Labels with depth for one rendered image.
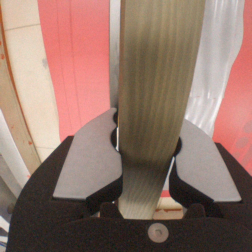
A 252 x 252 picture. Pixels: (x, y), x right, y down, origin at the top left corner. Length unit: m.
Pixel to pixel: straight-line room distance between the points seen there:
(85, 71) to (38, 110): 0.08
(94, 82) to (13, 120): 0.11
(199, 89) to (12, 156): 0.25
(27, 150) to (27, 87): 0.09
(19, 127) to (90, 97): 0.11
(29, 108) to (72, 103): 0.06
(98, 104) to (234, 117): 0.18
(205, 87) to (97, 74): 0.12
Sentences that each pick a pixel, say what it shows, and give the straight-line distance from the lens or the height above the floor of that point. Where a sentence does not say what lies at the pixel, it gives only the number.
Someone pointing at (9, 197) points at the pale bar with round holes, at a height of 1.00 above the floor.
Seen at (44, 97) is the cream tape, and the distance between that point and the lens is 0.20.
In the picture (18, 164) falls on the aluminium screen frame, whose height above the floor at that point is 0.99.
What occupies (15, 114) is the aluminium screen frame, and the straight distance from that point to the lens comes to 0.22.
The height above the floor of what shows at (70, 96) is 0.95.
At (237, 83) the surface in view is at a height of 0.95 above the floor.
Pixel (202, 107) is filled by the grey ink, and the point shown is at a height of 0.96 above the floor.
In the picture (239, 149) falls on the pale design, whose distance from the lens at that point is 0.27.
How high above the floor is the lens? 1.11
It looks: 57 degrees down
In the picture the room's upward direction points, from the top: 176 degrees counter-clockwise
